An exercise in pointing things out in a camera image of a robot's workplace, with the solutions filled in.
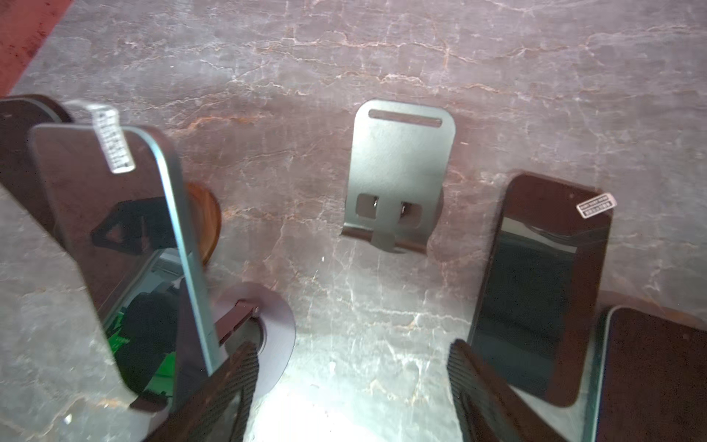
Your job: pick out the dark phone with sticker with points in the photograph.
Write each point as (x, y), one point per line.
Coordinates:
(538, 296)

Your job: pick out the black phone on wooden stand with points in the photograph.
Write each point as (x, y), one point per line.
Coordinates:
(19, 174)

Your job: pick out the green-edged black phone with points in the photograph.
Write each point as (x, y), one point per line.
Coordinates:
(648, 380)

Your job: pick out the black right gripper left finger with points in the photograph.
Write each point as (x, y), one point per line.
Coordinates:
(234, 382)

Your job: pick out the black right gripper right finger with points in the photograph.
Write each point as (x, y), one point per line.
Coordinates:
(487, 408)

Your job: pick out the silver-edged phone with sticker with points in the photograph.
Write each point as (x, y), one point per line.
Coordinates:
(122, 208)

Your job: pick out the grey metal phone stand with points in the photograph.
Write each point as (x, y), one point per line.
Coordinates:
(399, 159)

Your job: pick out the wooden round base stand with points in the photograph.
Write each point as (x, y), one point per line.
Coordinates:
(207, 219)

